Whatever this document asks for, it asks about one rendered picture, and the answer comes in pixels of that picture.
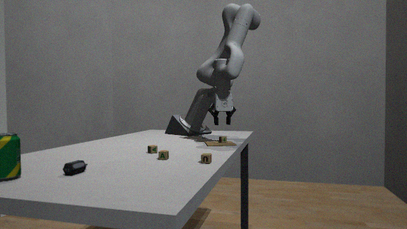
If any green and yellow striped drink can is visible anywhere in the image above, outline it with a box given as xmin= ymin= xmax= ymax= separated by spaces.
xmin=0 ymin=133 xmax=21 ymax=182

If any tan square mat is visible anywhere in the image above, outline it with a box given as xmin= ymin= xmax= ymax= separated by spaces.
xmin=205 ymin=141 xmax=236 ymax=146

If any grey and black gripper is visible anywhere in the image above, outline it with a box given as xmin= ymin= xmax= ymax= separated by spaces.
xmin=208 ymin=91 xmax=236 ymax=125

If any small tan block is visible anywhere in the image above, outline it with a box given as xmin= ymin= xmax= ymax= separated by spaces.
xmin=219 ymin=136 xmax=227 ymax=143

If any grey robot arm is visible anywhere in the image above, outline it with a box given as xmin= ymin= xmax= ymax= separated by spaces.
xmin=179 ymin=4 xmax=261 ymax=131

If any tan letter block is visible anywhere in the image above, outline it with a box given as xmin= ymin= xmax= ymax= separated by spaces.
xmin=158 ymin=150 xmax=169 ymax=160
xmin=148 ymin=145 xmax=158 ymax=153
xmin=201 ymin=153 xmax=212 ymax=164

